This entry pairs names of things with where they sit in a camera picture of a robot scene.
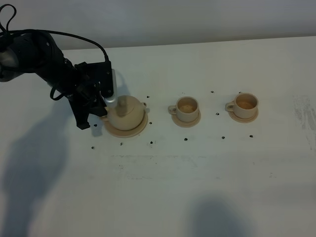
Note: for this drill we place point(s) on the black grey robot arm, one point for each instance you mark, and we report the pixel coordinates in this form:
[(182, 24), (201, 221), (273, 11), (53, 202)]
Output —
[(28, 52)]

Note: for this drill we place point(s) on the beige right cup saucer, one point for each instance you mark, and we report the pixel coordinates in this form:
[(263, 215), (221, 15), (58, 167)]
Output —
[(244, 115)]

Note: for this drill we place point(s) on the beige teacup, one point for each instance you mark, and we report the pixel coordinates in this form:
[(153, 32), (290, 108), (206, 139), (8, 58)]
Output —
[(242, 100), (185, 108)]

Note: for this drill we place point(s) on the beige ceramic teapot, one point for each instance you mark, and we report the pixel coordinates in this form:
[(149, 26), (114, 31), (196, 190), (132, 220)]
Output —
[(127, 115)]

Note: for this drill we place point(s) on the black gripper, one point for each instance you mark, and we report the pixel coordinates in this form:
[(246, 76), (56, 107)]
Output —
[(67, 80)]

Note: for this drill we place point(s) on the beige left teacup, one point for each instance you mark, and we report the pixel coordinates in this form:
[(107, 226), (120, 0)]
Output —
[(185, 108)]

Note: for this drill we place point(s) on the beige right teacup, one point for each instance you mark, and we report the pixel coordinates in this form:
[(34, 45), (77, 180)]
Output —
[(242, 100)]

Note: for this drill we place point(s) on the beige left cup saucer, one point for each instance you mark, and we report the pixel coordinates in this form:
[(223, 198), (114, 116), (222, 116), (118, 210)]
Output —
[(186, 124)]

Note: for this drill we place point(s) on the beige cup saucer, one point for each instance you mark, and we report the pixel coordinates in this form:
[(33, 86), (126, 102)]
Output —
[(186, 124), (244, 115)]

